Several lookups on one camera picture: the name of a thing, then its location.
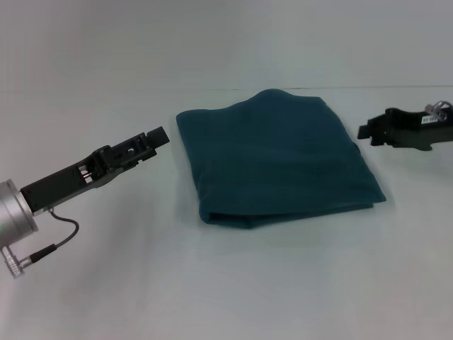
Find teal blue shirt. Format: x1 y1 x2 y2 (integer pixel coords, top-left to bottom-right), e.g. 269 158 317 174
176 88 387 230

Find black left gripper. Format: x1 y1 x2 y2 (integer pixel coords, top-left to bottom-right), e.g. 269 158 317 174
20 125 171 217

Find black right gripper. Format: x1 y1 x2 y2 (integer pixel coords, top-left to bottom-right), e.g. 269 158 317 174
357 107 453 153

